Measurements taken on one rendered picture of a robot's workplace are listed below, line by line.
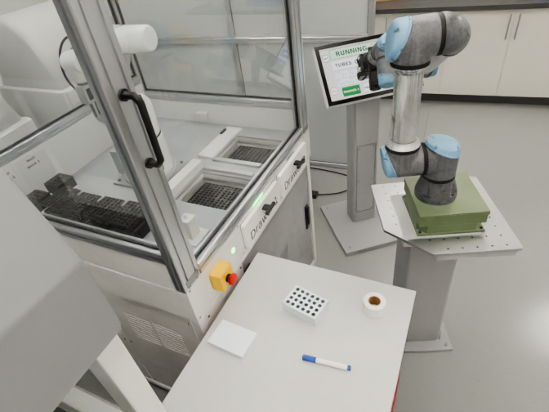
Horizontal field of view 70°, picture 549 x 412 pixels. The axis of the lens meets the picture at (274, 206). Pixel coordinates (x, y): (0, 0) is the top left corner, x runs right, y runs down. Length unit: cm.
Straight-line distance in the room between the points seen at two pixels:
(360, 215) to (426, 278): 99
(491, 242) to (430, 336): 72
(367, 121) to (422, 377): 133
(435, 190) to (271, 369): 84
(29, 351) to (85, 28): 55
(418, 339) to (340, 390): 104
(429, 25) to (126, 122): 84
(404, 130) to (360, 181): 116
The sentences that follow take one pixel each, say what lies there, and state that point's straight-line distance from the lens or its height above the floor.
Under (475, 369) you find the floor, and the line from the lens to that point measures 216.
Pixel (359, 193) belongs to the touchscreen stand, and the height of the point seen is 28.
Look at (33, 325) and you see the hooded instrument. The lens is 51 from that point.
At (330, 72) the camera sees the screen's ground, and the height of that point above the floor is 109.
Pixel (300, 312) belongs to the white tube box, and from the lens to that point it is 126.
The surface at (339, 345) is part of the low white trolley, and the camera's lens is 123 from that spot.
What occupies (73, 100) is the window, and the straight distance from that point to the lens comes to 97.
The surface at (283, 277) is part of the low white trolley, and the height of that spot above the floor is 76.
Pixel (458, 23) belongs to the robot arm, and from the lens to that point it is 128.
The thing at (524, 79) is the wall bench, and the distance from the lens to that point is 431.
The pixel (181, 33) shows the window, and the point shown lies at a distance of 106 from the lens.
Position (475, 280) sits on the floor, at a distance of 249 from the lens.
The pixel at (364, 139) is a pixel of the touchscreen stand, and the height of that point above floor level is 66.
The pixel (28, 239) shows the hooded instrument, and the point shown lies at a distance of 50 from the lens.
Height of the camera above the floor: 181
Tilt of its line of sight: 38 degrees down
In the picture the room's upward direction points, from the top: 9 degrees counter-clockwise
